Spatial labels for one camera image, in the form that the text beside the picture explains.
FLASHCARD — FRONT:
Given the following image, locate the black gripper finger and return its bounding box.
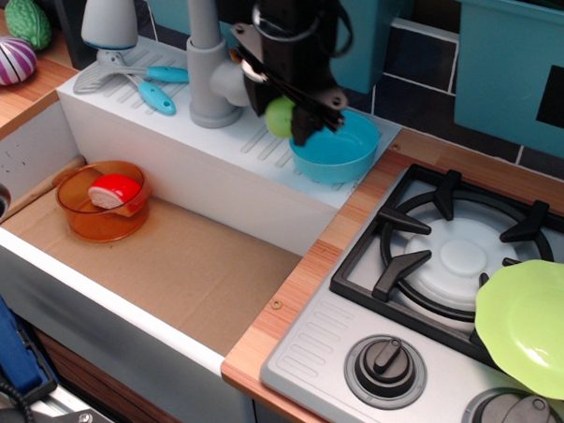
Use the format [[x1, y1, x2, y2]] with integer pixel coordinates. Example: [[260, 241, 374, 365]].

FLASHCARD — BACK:
[[291, 104, 343, 146], [242, 65, 282, 117]]

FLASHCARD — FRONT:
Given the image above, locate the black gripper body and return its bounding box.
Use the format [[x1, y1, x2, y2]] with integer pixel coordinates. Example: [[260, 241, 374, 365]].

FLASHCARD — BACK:
[[232, 23, 348, 116]]

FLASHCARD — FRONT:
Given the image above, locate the green toy pear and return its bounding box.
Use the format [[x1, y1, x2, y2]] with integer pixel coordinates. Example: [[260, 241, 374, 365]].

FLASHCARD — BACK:
[[265, 96, 296, 139]]

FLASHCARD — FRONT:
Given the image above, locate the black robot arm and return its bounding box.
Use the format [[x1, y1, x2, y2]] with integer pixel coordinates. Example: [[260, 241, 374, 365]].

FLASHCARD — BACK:
[[232, 0, 354, 146]]

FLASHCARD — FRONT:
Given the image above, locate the blue plastic bowl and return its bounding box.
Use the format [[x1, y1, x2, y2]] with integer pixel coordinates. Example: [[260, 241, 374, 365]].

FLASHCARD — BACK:
[[289, 110, 381, 184]]

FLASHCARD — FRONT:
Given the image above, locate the grey toy faucet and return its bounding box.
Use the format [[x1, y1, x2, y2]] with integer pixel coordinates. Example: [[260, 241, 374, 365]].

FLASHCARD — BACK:
[[187, 0, 249, 128]]

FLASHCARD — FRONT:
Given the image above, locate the teal storage bin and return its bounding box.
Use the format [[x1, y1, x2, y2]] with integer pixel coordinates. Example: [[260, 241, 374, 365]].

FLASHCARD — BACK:
[[454, 0, 564, 159], [148, 0, 414, 93]]

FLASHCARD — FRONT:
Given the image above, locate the white toy sink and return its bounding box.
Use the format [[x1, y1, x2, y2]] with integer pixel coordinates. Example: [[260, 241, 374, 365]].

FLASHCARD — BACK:
[[0, 22, 416, 423]]

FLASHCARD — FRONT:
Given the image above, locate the white soap dispenser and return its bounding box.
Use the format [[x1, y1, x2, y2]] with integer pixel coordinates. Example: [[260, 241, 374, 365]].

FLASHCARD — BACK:
[[81, 0, 137, 56]]

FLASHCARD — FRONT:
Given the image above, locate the black stove grate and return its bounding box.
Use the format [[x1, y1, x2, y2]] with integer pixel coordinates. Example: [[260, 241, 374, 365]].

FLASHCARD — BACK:
[[330, 165, 564, 366]]

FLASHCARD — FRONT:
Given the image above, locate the red white toy fruit slice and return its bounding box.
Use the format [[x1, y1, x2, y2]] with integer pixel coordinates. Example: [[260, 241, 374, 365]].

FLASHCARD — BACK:
[[87, 174, 141, 210]]

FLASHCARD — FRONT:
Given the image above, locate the brown cardboard sheet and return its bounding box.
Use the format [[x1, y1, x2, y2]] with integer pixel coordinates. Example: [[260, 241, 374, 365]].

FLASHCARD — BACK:
[[2, 176, 300, 356]]

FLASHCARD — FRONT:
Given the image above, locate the orange transparent pot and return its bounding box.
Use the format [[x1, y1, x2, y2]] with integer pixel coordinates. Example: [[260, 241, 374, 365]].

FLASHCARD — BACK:
[[52, 161, 152, 242]]

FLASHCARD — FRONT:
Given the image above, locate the silver toy stove top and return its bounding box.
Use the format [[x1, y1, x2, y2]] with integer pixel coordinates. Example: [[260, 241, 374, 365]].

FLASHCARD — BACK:
[[261, 170, 564, 423]]

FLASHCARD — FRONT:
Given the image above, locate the green toy vegetable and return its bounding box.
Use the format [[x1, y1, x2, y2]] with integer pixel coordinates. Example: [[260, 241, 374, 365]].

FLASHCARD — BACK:
[[5, 0, 52, 51]]

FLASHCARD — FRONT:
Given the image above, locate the purple striped toy onion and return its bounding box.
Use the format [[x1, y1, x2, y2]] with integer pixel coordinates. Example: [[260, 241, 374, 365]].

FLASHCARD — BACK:
[[0, 36, 37, 86]]

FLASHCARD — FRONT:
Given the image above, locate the grey stove knob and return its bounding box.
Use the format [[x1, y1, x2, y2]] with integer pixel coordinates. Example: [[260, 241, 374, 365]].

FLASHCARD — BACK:
[[461, 387, 564, 423], [344, 334, 427, 410]]

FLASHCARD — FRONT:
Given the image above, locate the light green plastic plate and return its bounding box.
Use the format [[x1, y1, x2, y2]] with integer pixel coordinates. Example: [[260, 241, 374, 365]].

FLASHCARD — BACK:
[[475, 260, 564, 401]]

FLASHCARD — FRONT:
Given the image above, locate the blue clamp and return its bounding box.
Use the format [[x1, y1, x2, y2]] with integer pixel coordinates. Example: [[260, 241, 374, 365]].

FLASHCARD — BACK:
[[0, 295, 58, 404]]

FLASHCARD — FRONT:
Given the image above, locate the grey utensil blue handle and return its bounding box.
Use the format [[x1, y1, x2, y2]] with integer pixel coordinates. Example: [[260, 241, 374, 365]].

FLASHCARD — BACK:
[[124, 74, 177, 115]]

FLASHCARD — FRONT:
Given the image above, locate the black cable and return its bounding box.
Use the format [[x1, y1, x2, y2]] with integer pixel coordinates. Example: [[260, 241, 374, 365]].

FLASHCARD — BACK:
[[0, 376, 36, 423]]

